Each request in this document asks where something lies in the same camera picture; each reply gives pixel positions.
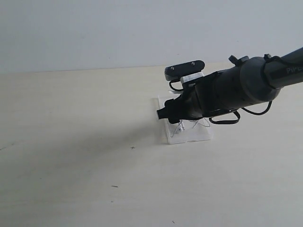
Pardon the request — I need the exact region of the black camera cable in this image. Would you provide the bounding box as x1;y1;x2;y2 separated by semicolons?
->
208;100;273;125

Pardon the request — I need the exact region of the clear plastic storage case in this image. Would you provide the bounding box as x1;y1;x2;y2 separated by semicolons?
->
151;96;215;145

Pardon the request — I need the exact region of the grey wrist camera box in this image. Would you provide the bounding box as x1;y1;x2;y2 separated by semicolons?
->
164;60;205;92

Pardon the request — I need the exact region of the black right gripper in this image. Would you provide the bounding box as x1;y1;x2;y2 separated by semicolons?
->
156;80;203;123

